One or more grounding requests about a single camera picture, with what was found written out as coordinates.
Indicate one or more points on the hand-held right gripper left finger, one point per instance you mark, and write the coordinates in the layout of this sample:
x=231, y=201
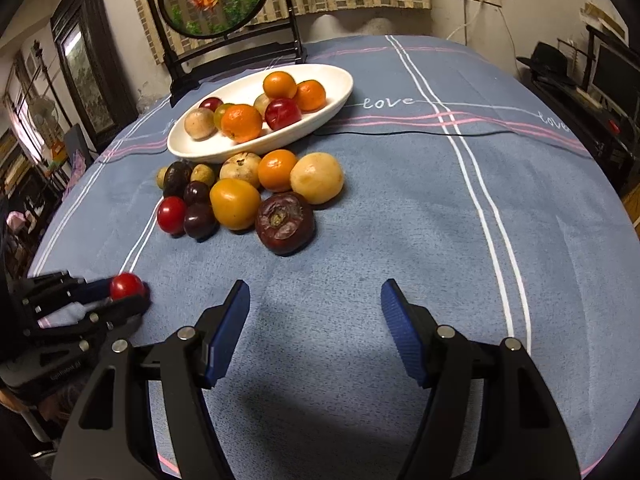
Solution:
x=227, y=332

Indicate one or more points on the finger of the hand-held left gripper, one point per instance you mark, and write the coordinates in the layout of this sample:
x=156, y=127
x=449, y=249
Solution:
x=125, y=310
x=95, y=287

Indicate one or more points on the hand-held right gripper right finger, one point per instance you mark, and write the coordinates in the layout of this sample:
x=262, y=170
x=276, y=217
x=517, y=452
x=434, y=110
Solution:
x=405, y=335

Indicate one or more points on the small red tomato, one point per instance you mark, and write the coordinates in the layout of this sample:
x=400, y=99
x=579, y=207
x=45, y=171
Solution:
x=127, y=286

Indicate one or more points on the red plum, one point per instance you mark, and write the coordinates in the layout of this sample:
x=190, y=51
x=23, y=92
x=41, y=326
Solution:
x=211, y=104
x=172, y=215

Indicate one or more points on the dark purple plum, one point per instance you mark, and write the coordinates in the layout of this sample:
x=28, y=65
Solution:
x=200, y=220
x=196, y=192

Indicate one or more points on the dark purple mangosteen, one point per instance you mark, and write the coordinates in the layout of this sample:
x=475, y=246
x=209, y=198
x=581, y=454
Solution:
x=285, y=222

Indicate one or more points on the yellow persimmon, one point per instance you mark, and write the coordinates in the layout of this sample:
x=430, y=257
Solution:
x=235, y=203

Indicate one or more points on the small tan longan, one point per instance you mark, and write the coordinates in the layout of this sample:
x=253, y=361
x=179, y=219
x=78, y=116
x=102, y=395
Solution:
x=202, y=175
x=161, y=176

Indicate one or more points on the beige streaked pepino melon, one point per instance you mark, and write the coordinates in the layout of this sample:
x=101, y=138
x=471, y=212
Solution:
x=241, y=169

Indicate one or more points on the orange mandarin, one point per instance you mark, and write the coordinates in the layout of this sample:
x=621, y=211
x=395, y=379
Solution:
x=278, y=170
x=309, y=95
x=241, y=122
x=279, y=85

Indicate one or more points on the large tan pepino melon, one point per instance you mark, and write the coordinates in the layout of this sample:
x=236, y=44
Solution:
x=200, y=124

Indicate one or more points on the green plum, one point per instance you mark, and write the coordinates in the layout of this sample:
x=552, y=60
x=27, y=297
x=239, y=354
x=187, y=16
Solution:
x=221, y=116

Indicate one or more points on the red apple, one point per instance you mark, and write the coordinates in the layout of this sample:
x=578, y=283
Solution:
x=283, y=114

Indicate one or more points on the pale pepino melon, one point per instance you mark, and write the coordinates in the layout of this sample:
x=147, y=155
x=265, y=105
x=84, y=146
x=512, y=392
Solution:
x=260, y=104

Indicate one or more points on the white oval plate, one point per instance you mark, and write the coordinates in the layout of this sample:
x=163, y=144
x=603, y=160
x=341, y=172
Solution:
x=320, y=85

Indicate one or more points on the blue striped tablecloth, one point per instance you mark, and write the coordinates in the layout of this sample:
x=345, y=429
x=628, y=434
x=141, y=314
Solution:
x=350, y=360

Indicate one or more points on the chair with clothes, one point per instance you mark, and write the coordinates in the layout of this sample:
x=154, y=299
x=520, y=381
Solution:
x=75, y=150

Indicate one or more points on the white standing fan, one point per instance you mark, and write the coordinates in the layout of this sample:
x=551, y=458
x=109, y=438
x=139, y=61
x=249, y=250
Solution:
x=42, y=110

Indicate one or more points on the dark wooden framed picture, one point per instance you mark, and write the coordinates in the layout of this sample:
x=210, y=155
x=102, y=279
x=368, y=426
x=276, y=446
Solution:
x=82, y=60

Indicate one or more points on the black hat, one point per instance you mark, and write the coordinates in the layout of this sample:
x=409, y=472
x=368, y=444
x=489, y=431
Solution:
x=547, y=60

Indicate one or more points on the computer monitor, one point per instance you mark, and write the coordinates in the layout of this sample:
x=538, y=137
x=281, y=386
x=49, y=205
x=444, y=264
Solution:
x=615, y=75

